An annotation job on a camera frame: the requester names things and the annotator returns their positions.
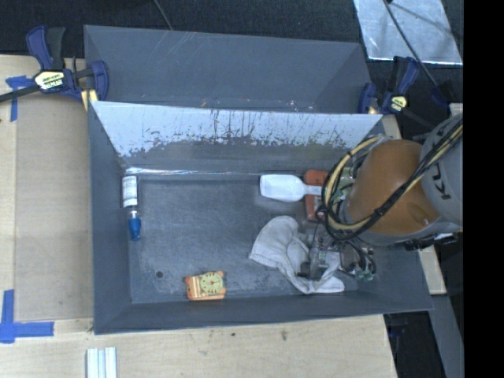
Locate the orange toy clock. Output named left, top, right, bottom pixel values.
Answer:
left=184, top=270, right=228, bottom=302

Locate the grey metal bin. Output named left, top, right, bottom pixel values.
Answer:
left=83, top=24, right=435, bottom=335

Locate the white cloth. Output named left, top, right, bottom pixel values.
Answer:
left=248, top=215, right=347, bottom=295

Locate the orange packet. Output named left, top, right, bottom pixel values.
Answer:
left=302, top=169, right=331, bottom=223

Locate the clear bottle with blue cap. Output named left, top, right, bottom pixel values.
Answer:
left=120, top=174, right=143, bottom=242

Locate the pale wood board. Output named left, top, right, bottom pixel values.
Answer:
left=14, top=91, right=95, bottom=323

